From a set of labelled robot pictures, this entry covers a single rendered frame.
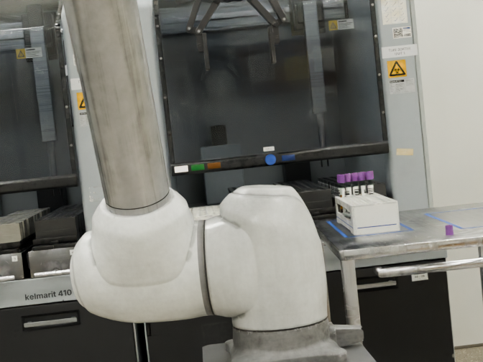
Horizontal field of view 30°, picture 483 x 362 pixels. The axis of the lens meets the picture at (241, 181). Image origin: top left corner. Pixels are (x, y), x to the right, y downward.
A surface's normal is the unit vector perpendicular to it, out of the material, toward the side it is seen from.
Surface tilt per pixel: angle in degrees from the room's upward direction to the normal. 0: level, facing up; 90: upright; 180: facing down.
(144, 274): 110
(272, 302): 92
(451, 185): 90
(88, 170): 90
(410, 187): 90
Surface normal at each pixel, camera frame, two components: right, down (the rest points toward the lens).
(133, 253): -0.07, 0.40
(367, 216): 0.02, 0.05
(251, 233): -0.34, -0.01
